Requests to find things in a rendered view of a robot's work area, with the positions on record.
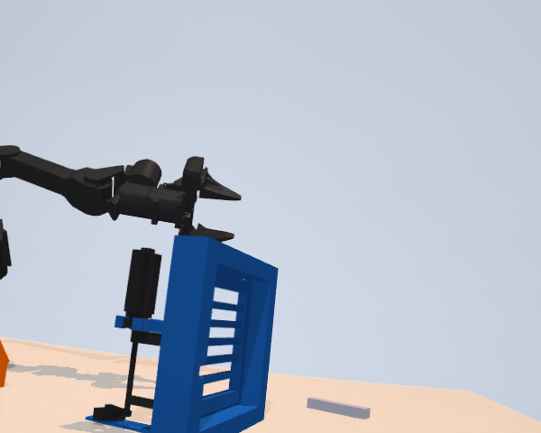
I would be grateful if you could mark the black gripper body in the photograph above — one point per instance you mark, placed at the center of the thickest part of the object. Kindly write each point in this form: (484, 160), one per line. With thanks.
(169, 205)

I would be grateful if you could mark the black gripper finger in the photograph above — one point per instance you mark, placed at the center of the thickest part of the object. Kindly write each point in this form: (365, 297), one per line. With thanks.
(210, 188)
(218, 235)

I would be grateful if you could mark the grey rectangular bar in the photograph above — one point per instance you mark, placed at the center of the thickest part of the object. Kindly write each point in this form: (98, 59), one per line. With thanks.
(338, 408)

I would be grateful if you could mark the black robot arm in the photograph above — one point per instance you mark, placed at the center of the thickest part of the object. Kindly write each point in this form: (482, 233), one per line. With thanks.
(88, 190)

